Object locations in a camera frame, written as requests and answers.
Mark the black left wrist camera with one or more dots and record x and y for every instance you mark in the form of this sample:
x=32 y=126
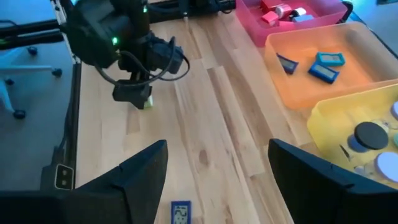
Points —
x=164 y=54

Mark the small silver camera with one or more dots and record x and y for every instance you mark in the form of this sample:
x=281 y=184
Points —
x=63 y=176

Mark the teal sand timer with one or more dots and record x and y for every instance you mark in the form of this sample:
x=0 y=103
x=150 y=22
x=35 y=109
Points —
x=396 y=140

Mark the lavender cube charger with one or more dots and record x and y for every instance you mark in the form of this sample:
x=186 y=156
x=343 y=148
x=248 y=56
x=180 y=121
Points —
x=303 y=18

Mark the pink wall charger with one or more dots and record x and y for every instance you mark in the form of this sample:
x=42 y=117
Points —
x=282 y=10

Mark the orange plastic bin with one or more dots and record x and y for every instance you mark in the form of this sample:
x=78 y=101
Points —
x=357 y=81

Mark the pink plastic bin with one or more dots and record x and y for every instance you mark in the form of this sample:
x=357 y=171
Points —
x=248 y=28

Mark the navy digital clock grey screen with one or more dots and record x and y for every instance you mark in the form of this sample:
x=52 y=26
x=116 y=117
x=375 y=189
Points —
x=287 y=63

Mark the yellow plastic bin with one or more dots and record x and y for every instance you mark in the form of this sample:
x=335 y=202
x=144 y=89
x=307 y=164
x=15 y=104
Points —
x=329 y=124

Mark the lavender sand timer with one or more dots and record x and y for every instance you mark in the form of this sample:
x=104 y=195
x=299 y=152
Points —
x=388 y=166
x=395 y=110

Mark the red wall charger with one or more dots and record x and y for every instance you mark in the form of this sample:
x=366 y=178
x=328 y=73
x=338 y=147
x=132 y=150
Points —
x=270 y=18

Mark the black-capped blue sand timer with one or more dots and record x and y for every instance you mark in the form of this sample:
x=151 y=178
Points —
x=370 y=136

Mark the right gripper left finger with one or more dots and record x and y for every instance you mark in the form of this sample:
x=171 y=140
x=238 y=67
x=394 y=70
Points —
x=124 y=199

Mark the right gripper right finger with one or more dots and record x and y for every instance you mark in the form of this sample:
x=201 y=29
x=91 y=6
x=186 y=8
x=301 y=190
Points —
x=317 y=193

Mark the grey office chair base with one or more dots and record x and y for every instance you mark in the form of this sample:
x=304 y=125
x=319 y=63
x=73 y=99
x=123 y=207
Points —
x=28 y=68

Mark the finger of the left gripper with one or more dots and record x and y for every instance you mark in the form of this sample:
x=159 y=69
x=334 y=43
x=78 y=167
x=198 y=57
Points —
x=132 y=91

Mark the silver metal bracket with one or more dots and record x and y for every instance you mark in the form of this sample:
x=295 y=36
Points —
x=63 y=25

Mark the light blue digital clock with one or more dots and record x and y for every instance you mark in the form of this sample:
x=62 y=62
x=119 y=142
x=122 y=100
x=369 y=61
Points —
x=330 y=58

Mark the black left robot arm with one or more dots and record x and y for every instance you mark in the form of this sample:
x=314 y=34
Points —
x=99 y=28

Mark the indigo digital clock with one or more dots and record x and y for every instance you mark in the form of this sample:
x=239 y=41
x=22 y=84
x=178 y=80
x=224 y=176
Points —
x=181 y=213

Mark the black stand bar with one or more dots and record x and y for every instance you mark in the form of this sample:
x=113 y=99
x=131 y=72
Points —
x=31 y=28

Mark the green wall charger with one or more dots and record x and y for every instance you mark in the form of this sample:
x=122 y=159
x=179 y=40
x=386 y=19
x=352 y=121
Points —
x=150 y=102

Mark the white wall charger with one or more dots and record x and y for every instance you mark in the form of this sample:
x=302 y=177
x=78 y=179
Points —
x=299 y=12

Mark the red cube charger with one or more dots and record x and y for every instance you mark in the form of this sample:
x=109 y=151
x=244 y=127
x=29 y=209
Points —
x=268 y=3

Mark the dark blue digital clock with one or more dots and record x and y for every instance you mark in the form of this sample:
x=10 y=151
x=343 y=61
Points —
x=323 y=72

